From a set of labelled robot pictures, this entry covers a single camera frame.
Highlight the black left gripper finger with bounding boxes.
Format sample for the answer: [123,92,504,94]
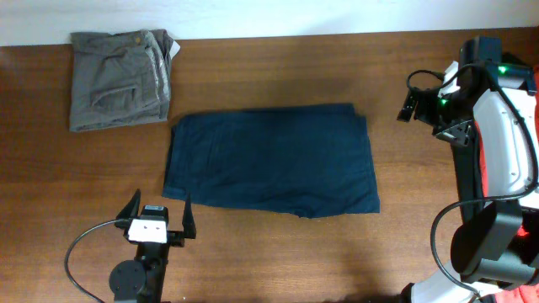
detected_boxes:
[182,195,197,239]
[116,189,141,220]

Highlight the dark navy blue shorts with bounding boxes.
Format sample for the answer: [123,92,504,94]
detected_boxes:
[163,104,381,218]

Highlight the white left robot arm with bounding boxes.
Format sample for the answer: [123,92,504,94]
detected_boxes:
[109,190,196,303]

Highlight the folded grey cargo shorts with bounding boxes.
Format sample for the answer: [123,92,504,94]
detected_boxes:
[69,29,180,132]

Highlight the red t-shirt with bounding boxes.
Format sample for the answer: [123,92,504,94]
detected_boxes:
[478,64,539,303]

